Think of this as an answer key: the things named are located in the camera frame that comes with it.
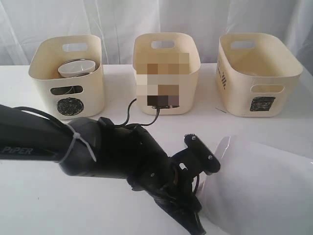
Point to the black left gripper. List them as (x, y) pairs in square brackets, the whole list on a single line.
[(129, 152)]

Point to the white square plate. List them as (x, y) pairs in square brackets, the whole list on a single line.
[(259, 190)]

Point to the white ceramic bowl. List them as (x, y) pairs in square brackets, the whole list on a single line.
[(77, 68)]

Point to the steel cup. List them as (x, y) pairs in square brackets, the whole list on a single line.
[(62, 90)]

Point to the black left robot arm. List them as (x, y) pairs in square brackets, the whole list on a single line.
[(30, 134)]

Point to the cream bin with triangle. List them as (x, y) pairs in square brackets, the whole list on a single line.
[(166, 69)]

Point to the cream bin with square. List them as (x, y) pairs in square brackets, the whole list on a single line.
[(255, 74)]

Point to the cream bin with circle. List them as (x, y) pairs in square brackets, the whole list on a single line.
[(88, 96)]

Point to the white backdrop curtain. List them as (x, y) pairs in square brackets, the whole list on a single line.
[(24, 24)]

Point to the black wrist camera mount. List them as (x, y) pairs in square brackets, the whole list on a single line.
[(196, 158)]

